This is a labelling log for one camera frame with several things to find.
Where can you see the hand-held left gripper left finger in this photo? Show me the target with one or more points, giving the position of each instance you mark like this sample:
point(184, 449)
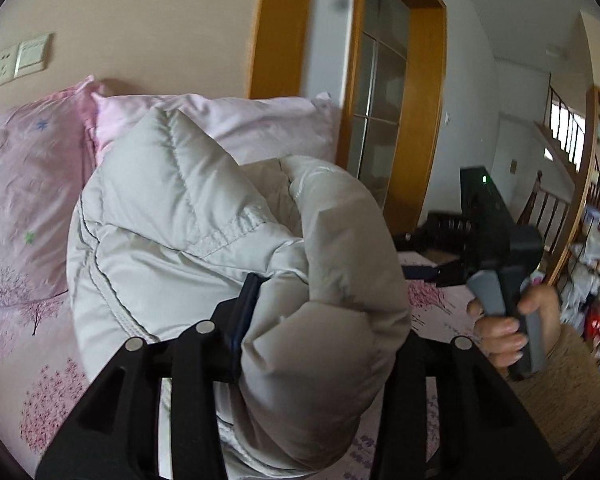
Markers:
point(130, 410)

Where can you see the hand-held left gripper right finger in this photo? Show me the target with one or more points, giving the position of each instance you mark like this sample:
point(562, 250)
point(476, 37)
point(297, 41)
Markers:
point(460, 410)

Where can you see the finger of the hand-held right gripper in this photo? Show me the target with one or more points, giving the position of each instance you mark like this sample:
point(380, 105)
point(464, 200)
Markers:
point(445, 235)
point(440, 274)

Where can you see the beige puffer jacket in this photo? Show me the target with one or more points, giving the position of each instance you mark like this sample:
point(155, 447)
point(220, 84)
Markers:
point(180, 220)

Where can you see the person's right forearm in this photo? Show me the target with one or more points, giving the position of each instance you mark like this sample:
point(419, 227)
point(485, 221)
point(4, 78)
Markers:
point(570, 400)

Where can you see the person's right hand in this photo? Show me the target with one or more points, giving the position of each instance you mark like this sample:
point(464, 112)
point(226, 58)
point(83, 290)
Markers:
point(497, 337)

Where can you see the dark wooden stair railing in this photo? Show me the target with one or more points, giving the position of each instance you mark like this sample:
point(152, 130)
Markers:
point(545, 210)

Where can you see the pink floral bed sheet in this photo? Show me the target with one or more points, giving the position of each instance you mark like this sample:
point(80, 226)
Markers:
point(45, 400)

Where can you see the cluttered shelf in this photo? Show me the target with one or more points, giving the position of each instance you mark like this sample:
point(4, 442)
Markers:
point(595, 280)

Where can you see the glass pane door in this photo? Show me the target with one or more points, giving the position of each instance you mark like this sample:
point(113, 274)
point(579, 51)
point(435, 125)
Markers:
point(380, 85)

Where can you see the pink floral pillow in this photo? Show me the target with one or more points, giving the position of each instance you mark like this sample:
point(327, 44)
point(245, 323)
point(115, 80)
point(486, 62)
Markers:
point(30, 175)
point(260, 120)

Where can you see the wooden framed glass door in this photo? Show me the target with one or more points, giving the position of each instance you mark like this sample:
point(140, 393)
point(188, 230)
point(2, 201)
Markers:
point(280, 30)

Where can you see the curved wooden doorway frame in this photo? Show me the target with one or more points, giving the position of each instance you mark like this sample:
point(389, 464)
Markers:
point(582, 185)

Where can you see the white wall socket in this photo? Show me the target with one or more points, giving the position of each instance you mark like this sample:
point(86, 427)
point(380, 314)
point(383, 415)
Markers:
point(3, 67)

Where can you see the white light switch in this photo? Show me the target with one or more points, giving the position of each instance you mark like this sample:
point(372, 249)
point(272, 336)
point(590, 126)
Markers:
point(32, 55)

